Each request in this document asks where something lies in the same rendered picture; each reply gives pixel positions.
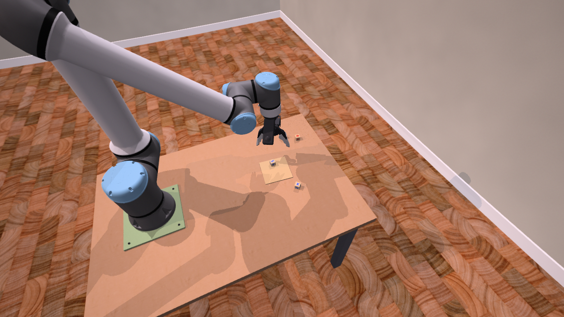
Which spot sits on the tan flat mat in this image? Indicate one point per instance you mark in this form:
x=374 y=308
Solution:
x=275 y=173

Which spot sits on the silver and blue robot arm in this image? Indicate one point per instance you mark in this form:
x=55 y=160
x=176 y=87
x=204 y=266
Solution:
x=48 y=29

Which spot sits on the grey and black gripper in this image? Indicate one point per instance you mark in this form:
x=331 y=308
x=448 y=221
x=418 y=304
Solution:
x=281 y=132

